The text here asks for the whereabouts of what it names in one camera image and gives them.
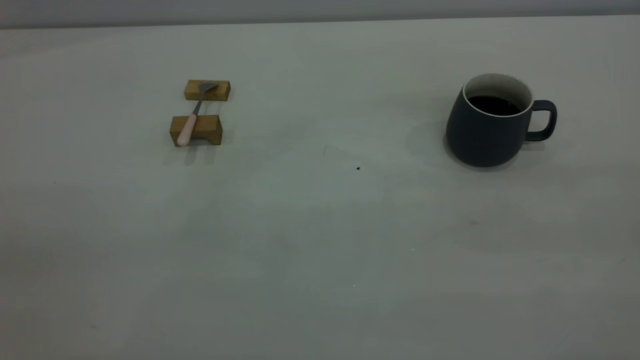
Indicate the dark grey ceramic cup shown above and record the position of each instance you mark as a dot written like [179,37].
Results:
[480,140]

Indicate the flat rectangular wooden block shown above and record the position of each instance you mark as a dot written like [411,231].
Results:
[219,92]

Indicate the arched wooden block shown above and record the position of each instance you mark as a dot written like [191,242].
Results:
[207,127]

